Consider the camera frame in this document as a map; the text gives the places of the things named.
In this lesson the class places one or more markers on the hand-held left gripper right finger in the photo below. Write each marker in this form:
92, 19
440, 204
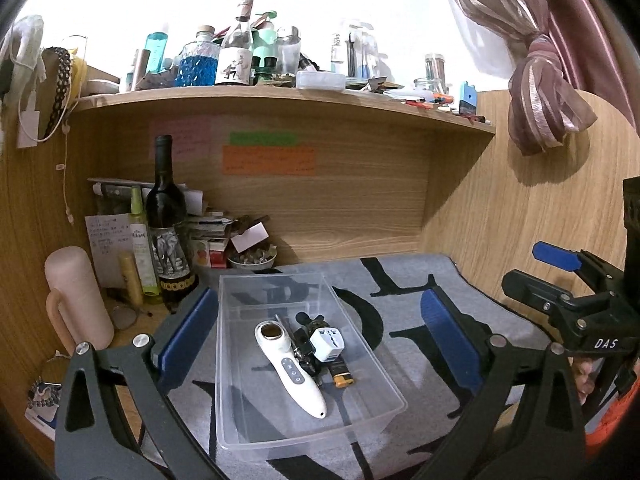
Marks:
445, 340

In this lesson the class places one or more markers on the clear bottle with figure label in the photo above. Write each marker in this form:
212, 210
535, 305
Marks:
234, 65

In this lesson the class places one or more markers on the white paper card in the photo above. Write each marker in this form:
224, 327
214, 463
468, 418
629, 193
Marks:
249, 238

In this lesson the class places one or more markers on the black clip microphone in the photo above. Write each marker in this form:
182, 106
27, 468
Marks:
302, 342

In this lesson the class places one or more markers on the grey printed mat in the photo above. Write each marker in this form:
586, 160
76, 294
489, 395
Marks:
400, 285

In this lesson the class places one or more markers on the orange sticky note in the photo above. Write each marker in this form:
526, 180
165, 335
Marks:
270, 161

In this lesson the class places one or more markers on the mint green bottle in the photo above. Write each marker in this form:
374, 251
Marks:
265, 42

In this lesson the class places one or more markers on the white plastic bag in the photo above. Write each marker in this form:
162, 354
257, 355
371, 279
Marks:
17, 50

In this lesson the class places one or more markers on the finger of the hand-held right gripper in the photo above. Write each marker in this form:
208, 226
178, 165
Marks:
555, 255
530, 290

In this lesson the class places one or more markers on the small glass jar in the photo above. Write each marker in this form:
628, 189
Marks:
422, 86

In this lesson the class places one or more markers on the wooden desk hutch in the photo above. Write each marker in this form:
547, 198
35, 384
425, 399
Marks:
350, 105

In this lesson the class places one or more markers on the pink striped curtain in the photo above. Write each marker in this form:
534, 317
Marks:
545, 85

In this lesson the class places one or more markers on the grey flat board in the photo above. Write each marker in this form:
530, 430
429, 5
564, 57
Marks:
115, 180

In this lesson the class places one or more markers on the rolled white paper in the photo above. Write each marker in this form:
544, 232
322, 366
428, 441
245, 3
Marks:
107, 191

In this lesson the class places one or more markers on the black and yellow tool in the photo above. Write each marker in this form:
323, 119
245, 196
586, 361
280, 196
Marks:
342, 377

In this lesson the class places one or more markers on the white bowl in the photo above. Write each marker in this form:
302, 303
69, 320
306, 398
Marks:
252, 265

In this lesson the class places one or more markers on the person's right hand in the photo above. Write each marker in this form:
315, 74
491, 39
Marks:
584, 375

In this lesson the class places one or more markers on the heap of small brown pieces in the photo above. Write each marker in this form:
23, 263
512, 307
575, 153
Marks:
252, 255

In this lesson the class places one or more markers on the faceted bottle with blue liquid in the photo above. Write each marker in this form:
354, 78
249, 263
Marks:
197, 67

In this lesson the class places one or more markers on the yellow tube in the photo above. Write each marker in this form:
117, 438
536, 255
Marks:
131, 280

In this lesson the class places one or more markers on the blue and white packet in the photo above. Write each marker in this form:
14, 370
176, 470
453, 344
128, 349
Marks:
42, 417

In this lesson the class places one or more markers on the clear drinking glass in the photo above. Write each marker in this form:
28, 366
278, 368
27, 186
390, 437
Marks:
287, 55

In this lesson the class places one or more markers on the tall glass jar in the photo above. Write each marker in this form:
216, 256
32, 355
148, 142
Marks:
436, 70

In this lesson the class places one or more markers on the dark wine bottle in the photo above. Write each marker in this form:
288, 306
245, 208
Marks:
167, 210

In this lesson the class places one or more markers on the white charger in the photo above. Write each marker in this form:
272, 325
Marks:
28, 130

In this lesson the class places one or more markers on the green sticky note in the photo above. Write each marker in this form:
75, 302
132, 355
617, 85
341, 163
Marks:
262, 138

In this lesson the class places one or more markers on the orange pens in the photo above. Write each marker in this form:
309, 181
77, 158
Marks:
430, 101

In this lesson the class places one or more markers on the flat white plastic container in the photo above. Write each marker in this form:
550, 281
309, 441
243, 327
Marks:
320, 81

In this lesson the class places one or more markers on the clear organizer with brushes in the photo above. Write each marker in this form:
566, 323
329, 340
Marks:
362, 55

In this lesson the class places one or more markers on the white handwritten paper note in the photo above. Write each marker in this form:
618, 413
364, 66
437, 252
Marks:
102, 250

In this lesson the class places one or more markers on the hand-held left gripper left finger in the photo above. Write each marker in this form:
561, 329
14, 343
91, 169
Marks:
187, 330

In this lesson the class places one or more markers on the green spray bottle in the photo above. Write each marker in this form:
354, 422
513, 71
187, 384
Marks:
142, 260

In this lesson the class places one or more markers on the eyeglasses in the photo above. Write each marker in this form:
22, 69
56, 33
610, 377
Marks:
125, 317

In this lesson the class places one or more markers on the clear plastic storage box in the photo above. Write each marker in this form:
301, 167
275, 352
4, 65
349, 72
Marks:
235, 360

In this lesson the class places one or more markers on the stack of books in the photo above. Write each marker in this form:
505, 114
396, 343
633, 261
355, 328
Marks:
210, 240

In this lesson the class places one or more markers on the white travel adapter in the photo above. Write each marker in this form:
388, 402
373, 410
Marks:
327, 345

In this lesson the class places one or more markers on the tall teal bottle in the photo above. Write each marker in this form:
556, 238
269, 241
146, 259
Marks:
156, 50

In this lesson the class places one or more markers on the slim clear bottle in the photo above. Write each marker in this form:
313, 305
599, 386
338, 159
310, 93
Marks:
337, 55

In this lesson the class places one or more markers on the white handheld massager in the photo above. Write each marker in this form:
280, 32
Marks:
292, 375

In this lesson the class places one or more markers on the pink sticky note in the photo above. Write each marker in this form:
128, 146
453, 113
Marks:
180, 137

